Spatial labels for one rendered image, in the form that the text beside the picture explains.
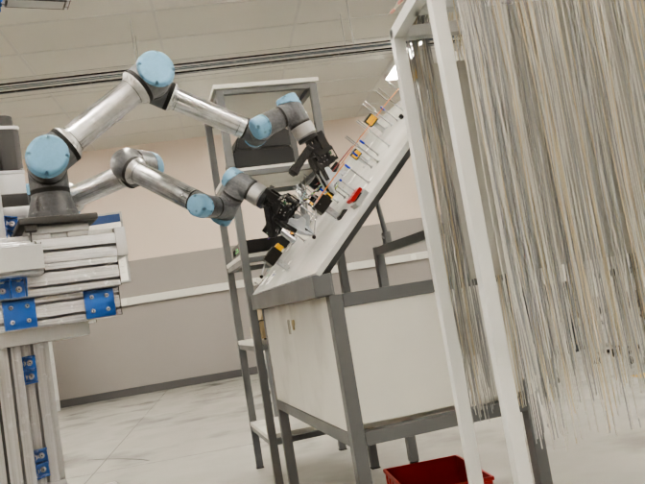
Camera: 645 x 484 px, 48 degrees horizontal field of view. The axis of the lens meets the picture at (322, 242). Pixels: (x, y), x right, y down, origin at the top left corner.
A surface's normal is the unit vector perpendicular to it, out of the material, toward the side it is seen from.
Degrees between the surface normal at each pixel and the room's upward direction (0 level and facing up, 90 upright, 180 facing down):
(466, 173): 90
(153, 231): 90
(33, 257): 90
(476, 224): 90
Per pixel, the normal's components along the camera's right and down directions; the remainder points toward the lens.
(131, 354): 0.12, -0.11
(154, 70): 0.43, -0.22
